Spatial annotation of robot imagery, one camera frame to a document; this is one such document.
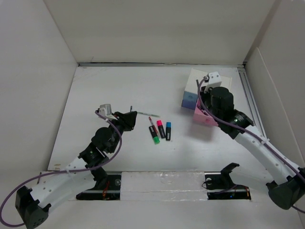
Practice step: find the green highlighter marker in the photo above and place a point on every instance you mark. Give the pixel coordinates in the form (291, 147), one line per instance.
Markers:
(154, 135)

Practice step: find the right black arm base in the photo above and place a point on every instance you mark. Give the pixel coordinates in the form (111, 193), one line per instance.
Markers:
(220, 186)

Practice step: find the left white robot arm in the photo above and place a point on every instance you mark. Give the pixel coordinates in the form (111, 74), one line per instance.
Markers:
(84, 172)

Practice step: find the aluminium rail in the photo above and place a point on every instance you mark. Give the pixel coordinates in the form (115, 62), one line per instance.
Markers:
(251, 101)
(148, 64)

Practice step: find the purple blue drawer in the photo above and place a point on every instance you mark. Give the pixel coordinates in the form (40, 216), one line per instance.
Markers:
(189, 104)

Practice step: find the back aluminium rail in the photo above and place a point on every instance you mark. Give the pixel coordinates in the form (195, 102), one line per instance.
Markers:
(148, 64)

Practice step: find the pink drawer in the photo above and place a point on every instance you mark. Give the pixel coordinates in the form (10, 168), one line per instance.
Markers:
(201, 116)

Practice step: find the green clear pen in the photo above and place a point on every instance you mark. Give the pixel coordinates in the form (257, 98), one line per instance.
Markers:
(146, 114)

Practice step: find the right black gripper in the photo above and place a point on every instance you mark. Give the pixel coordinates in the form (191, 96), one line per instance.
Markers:
(203, 94)

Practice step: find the light blue drawer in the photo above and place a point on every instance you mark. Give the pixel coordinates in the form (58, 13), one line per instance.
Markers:
(190, 96)

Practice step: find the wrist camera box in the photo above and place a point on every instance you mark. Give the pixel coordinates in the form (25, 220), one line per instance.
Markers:
(105, 110)
(212, 80)

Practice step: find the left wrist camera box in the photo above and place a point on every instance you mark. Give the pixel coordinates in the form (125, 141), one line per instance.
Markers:
(105, 110)

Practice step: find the blue highlighter marker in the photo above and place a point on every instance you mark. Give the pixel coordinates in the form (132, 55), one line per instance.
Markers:
(168, 131)

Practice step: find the red pen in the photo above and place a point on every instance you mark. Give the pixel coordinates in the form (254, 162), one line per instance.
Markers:
(152, 124)

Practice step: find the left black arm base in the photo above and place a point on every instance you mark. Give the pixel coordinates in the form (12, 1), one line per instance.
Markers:
(110, 189)

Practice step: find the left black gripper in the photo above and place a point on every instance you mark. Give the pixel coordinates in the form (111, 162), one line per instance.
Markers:
(126, 120)

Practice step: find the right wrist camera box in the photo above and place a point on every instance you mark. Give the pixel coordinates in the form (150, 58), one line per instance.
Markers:
(212, 80)

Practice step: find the white drawer cabinet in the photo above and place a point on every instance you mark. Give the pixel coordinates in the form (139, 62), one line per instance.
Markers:
(198, 75)

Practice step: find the pink highlighter marker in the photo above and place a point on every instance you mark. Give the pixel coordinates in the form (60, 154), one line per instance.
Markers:
(160, 128)

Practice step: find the right aluminium rail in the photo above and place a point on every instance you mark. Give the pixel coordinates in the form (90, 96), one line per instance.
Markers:
(251, 101)

